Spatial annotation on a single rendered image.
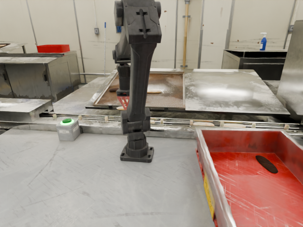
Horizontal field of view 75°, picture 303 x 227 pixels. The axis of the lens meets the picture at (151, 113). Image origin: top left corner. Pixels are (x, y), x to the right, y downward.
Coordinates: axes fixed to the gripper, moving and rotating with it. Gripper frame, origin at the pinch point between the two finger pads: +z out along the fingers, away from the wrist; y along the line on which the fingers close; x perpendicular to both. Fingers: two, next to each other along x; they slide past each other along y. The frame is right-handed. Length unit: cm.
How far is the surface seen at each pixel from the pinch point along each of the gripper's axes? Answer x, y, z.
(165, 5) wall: 7, 369, -83
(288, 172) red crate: -62, -27, 11
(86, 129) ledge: 17.8, -8.7, 8.5
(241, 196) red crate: -43, -40, 11
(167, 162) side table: -21.0, -26.5, 11.2
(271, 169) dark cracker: -56, -27, 10
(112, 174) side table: -3.1, -34.7, 11.3
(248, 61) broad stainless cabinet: -106, 165, 0
